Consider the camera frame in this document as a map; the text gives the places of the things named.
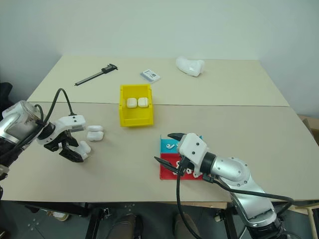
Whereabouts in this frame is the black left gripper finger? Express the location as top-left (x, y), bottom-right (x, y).
top-left (59, 146), bottom-right (85, 163)
top-left (65, 135), bottom-right (80, 148)

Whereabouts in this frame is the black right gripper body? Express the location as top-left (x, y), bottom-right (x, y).
top-left (177, 155), bottom-right (198, 176)

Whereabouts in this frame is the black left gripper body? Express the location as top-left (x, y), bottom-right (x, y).
top-left (43, 134), bottom-right (79, 153)

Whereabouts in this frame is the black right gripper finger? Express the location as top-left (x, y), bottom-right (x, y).
top-left (154, 156), bottom-right (181, 177)
top-left (167, 132), bottom-right (187, 143)

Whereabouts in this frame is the yellow plastic bin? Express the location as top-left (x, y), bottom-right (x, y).
top-left (118, 84), bottom-right (156, 128)

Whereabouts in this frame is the red tray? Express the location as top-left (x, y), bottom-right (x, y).
top-left (159, 152), bottom-right (204, 180)

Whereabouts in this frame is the blue tray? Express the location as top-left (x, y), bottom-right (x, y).
top-left (159, 134), bottom-right (204, 154)

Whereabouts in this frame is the small white printed box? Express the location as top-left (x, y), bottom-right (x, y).
top-left (140, 69), bottom-right (161, 83)

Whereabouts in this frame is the black table leg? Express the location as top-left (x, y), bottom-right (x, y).
top-left (24, 202), bottom-right (112, 239)
top-left (214, 201), bottom-right (237, 239)

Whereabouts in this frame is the black digital caliper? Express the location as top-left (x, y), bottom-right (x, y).
top-left (74, 64), bottom-right (119, 87)

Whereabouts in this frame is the crumpled white plastic bag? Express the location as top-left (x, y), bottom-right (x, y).
top-left (175, 56), bottom-right (206, 77)

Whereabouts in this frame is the brown rounded shape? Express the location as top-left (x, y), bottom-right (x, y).
top-left (108, 213), bottom-right (144, 239)

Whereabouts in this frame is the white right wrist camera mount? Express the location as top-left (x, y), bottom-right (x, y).
top-left (176, 132), bottom-right (210, 175)

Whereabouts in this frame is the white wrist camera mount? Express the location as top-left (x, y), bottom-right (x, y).
top-left (176, 132), bottom-right (210, 175)
top-left (36, 114), bottom-right (87, 146)

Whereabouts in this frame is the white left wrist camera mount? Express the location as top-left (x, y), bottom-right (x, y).
top-left (36, 114), bottom-right (87, 146)

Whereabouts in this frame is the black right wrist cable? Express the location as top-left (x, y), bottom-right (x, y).
top-left (175, 159), bottom-right (203, 239)

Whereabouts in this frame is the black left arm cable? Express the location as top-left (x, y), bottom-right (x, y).
top-left (0, 88), bottom-right (77, 165)

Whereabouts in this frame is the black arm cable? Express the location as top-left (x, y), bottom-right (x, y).
top-left (202, 173), bottom-right (296, 220)
top-left (0, 88), bottom-right (77, 165)

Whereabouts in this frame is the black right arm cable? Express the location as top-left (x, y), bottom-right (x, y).
top-left (202, 173), bottom-right (296, 220)

